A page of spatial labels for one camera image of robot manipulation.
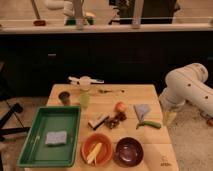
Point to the blue-grey sponge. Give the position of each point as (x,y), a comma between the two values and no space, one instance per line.
(56,138)

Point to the black chair base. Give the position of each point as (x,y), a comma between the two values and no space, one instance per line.
(7,124)

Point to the green plastic tray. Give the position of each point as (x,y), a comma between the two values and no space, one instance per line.
(35,153)

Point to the orange-red apple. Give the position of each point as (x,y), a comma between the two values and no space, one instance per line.
(120,107)

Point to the black and white eraser block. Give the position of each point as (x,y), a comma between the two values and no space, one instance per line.
(95,123)

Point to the green transparent cup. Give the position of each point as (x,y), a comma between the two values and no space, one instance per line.
(84,100)

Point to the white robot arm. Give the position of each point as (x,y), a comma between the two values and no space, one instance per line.
(186,84)

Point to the orange bowl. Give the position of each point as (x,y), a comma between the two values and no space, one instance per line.
(106,152)

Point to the dark grape bunch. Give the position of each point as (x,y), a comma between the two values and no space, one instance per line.
(113,122)

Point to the blue-grey folded cloth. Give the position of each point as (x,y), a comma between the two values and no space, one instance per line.
(141,110)

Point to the green pepper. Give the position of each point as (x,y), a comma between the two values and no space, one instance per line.
(149,123)

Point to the dark small cup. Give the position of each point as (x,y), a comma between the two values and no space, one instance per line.
(64,98)

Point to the yellow banana pieces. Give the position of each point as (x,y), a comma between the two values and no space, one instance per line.
(93,154)

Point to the purple bowl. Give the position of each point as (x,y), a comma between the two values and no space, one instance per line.
(128,152)

